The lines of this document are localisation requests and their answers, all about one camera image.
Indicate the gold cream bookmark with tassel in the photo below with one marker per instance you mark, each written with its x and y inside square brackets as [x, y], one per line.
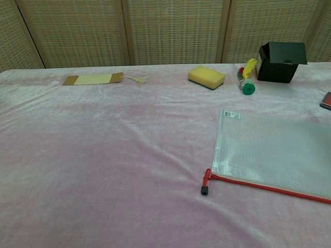
[90, 79]

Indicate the yellow sponge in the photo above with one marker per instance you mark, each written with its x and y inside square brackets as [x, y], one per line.
[205, 75]

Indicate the red ink pad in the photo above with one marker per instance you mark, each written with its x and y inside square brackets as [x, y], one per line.
[327, 100]

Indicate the clear mesh zipper pouch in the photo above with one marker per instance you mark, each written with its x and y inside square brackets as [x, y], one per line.
[258, 144]

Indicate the pink tablecloth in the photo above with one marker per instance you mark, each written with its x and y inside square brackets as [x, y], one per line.
[103, 155]

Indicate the feather shuttlecock green base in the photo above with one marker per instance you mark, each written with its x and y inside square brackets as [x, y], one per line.
[248, 87]

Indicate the woven bamboo folding screen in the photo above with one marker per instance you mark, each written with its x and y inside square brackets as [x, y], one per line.
[168, 31]

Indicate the black cardboard box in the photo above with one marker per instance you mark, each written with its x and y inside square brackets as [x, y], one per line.
[276, 69]

